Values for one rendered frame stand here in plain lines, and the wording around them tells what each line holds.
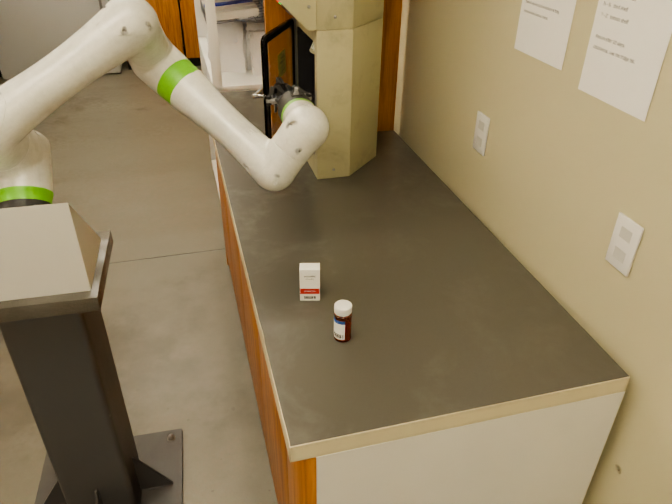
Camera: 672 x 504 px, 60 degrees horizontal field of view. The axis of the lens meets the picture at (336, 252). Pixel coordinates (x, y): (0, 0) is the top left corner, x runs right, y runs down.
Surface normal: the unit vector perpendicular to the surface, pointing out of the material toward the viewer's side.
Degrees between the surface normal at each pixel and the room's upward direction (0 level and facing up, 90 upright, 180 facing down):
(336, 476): 90
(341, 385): 0
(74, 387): 90
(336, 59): 90
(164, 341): 0
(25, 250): 90
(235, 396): 0
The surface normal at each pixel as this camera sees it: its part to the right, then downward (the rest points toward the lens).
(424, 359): 0.01, -0.84
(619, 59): -0.97, 0.13
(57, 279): 0.23, 0.53
